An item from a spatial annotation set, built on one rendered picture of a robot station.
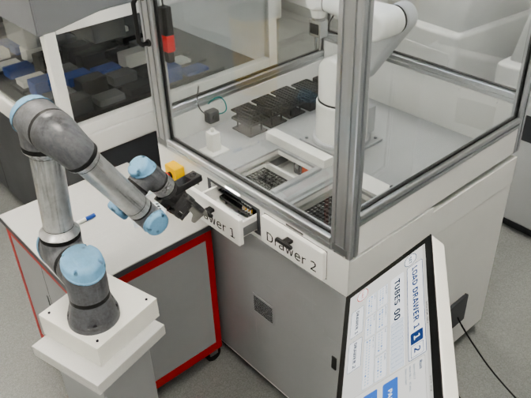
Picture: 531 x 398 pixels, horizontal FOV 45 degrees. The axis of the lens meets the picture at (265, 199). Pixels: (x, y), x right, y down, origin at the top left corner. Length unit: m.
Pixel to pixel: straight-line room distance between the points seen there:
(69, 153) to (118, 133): 1.26
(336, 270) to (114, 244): 0.83
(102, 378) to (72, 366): 0.11
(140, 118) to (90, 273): 1.25
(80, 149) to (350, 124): 0.68
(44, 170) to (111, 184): 0.18
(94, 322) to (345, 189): 0.81
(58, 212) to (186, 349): 1.06
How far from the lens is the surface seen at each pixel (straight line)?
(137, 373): 2.09
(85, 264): 1.81
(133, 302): 1.99
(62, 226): 1.87
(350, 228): 1.84
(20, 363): 3.12
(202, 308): 2.62
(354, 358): 1.56
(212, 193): 2.34
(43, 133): 1.63
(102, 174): 1.69
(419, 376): 1.34
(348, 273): 1.94
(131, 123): 2.89
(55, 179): 1.79
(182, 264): 2.42
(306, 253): 2.02
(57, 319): 2.00
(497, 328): 3.17
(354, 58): 1.60
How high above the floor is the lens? 2.16
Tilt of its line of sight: 34 degrees down
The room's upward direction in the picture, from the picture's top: 2 degrees counter-clockwise
